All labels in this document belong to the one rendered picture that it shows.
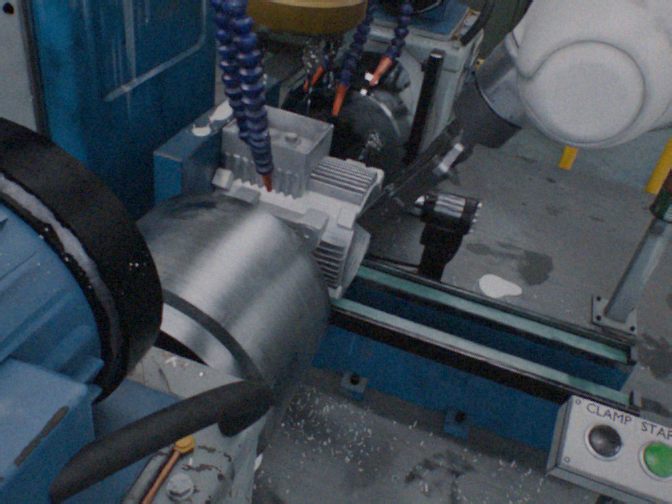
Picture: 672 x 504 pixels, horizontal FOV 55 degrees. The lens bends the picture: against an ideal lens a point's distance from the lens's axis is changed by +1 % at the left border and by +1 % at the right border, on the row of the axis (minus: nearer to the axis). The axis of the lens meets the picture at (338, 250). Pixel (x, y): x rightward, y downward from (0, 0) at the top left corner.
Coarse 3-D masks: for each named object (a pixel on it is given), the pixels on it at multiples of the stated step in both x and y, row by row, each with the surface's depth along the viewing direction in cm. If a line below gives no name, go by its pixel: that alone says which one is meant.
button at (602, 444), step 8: (600, 424) 61; (592, 432) 61; (600, 432) 61; (608, 432) 61; (616, 432) 61; (592, 440) 61; (600, 440) 61; (608, 440) 61; (616, 440) 61; (592, 448) 61; (600, 448) 60; (608, 448) 60; (616, 448) 60; (608, 456) 60
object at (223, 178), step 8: (216, 176) 86; (224, 176) 85; (232, 176) 86; (216, 184) 85; (224, 184) 85; (344, 208) 82; (344, 216) 82; (352, 216) 82; (336, 224) 82; (344, 224) 82; (352, 224) 82; (328, 288) 89; (336, 296) 89
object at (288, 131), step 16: (272, 112) 91; (288, 112) 90; (224, 128) 84; (272, 128) 92; (288, 128) 92; (304, 128) 91; (320, 128) 88; (224, 144) 85; (240, 144) 84; (272, 144) 82; (288, 144) 87; (304, 144) 90; (320, 144) 86; (224, 160) 86; (240, 160) 85; (288, 160) 83; (304, 160) 82; (240, 176) 87; (256, 176) 86; (272, 176) 85; (288, 176) 84; (304, 176) 83; (288, 192) 85
